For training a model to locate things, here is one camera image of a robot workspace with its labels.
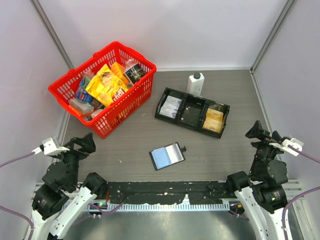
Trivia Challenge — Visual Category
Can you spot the white VIP card bottom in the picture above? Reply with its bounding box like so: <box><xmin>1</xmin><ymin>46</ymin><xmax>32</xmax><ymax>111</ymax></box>
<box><xmin>159</xmin><ymin>107</ymin><xmax>177</xmax><ymax>119</ymax></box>

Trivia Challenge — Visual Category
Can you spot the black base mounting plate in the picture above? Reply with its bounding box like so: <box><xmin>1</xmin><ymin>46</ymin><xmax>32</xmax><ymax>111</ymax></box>
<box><xmin>107</xmin><ymin>181</ymin><xmax>236</xmax><ymax>205</ymax></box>

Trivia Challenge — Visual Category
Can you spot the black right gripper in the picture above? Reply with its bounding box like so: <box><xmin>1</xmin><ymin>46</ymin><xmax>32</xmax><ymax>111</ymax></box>
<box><xmin>245</xmin><ymin>119</ymin><xmax>288</xmax><ymax>177</ymax></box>

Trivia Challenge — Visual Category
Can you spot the white VIP card top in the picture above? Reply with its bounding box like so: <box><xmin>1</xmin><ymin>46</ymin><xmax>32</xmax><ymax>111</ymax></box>
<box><xmin>166</xmin><ymin>95</ymin><xmax>182</xmax><ymax>107</ymax></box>

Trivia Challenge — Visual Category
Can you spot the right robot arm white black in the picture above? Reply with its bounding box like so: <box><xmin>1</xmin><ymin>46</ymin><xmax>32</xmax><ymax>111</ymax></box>
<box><xmin>225</xmin><ymin>120</ymin><xmax>304</xmax><ymax>240</ymax></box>

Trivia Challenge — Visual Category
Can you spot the clear plastic wrapped pack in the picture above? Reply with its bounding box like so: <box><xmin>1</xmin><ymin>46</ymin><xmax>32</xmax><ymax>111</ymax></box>
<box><xmin>68</xmin><ymin>98</ymin><xmax>94</xmax><ymax>115</ymax></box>

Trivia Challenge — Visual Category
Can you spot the yellow snack bag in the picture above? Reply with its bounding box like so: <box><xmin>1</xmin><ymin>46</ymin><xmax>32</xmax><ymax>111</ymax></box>
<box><xmin>85</xmin><ymin>64</ymin><xmax>129</xmax><ymax>107</ymax></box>

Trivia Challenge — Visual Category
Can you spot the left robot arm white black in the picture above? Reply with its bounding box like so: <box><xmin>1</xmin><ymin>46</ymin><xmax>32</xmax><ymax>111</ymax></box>
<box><xmin>28</xmin><ymin>132</ymin><xmax>108</xmax><ymax>240</ymax></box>

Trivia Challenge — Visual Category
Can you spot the gold card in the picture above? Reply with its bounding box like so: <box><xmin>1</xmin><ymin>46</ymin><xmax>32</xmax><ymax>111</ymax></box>
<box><xmin>205</xmin><ymin>108</ymin><xmax>224</xmax><ymax>122</ymax></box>
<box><xmin>202</xmin><ymin>118</ymin><xmax>223</xmax><ymax>133</ymax></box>

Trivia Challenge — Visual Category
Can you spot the gold card top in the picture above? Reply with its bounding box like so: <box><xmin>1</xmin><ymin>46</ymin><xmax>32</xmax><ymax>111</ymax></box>
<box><xmin>205</xmin><ymin>108</ymin><xmax>224</xmax><ymax>122</ymax></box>

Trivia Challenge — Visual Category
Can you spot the gold card bottom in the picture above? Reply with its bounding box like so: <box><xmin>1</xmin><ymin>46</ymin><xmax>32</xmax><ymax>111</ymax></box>
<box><xmin>202</xmin><ymin>118</ymin><xmax>223</xmax><ymax>133</ymax></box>

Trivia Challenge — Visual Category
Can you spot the white vip card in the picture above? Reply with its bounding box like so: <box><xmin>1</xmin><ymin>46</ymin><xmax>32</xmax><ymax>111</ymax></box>
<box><xmin>166</xmin><ymin>95</ymin><xmax>182</xmax><ymax>107</ymax></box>
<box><xmin>159</xmin><ymin>107</ymin><xmax>177</xmax><ymax>119</ymax></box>
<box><xmin>162</xmin><ymin>102</ymin><xmax>179</xmax><ymax>111</ymax></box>

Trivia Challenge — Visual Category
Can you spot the black three-compartment card tray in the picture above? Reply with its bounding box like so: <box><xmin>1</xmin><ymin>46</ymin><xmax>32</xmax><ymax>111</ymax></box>
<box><xmin>154</xmin><ymin>87</ymin><xmax>230</xmax><ymax>139</ymax></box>

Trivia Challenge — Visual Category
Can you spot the white bottle black cap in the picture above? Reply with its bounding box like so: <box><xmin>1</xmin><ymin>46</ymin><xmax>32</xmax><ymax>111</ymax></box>
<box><xmin>186</xmin><ymin>72</ymin><xmax>205</xmax><ymax>97</ymax></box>

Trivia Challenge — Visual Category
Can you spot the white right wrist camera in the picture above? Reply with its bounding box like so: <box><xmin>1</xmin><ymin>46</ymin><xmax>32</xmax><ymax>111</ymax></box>
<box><xmin>269</xmin><ymin>136</ymin><xmax>304</xmax><ymax>157</ymax></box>

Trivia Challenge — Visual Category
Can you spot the black gold patterned box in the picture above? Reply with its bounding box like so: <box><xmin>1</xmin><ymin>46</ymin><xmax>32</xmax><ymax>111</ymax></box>
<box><xmin>124</xmin><ymin>63</ymin><xmax>146</xmax><ymax>85</ymax></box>

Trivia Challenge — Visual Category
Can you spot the black leather card holder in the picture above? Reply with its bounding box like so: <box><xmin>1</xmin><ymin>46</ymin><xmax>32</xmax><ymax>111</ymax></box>
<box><xmin>149</xmin><ymin>142</ymin><xmax>187</xmax><ymax>171</ymax></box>

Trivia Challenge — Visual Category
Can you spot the blue green snack pack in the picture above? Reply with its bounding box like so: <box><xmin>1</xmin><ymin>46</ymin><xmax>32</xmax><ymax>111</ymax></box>
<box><xmin>75</xmin><ymin>76</ymin><xmax>93</xmax><ymax>104</ymax></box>

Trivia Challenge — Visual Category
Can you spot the aluminium frame profile left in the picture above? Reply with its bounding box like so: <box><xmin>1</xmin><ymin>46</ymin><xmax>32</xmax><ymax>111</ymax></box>
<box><xmin>30</xmin><ymin>0</ymin><xmax>74</xmax><ymax>69</ymax></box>

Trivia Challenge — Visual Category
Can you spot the white VIP card middle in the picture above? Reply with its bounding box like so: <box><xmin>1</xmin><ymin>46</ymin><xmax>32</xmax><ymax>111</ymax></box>
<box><xmin>162</xmin><ymin>102</ymin><xmax>179</xmax><ymax>111</ymax></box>

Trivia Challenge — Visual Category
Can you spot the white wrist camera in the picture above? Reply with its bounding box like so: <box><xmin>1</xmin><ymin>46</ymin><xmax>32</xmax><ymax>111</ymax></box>
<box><xmin>269</xmin><ymin>136</ymin><xmax>304</xmax><ymax>157</ymax></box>
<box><xmin>31</xmin><ymin>137</ymin><xmax>70</xmax><ymax>156</ymax></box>

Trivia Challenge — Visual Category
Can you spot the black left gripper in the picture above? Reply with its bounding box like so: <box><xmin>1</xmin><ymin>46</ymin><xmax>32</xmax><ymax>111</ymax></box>
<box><xmin>53</xmin><ymin>131</ymin><xmax>96</xmax><ymax>188</ymax></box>

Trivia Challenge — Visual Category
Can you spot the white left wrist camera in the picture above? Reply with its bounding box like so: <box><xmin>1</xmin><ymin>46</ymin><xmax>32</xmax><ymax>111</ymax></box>
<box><xmin>31</xmin><ymin>137</ymin><xmax>70</xmax><ymax>156</ymax></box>

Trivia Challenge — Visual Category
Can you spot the black VIP card upper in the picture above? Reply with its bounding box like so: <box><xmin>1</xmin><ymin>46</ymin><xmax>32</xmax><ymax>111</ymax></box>
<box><xmin>181</xmin><ymin>106</ymin><xmax>201</xmax><ymax>126</ymax></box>

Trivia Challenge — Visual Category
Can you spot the aluminium frame profile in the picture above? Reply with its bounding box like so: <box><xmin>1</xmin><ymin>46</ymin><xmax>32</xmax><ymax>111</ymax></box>
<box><xmin>249</xmin><ymin>0</ymin><xmax>297</xmax><ymax>75</ymax></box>
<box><xmin>30</xmin><ymin>0</ymin><xmax>74</xmax><ymax>69</ymax></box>

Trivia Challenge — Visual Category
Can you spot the white slotted cable duct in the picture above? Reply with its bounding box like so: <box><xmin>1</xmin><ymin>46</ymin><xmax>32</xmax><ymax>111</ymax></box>
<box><xmin>62</xmin><ymin>201</ymin><xmax>231</xmax><ymax>212</ymax></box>

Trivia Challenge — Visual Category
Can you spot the aluminium frame profile right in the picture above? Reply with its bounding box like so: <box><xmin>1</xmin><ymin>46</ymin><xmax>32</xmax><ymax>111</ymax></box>
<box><xmin>249</xmin><ymin>0</ymin><xmax>297</xmax><ymax>75</ymax></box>

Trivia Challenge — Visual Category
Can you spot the orange snack box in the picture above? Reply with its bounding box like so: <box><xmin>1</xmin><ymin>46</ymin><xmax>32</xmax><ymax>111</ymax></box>
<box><xmin>110</xmin><ymin>62</ymin><xmax>126</xmax><ymax>81</ymax></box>

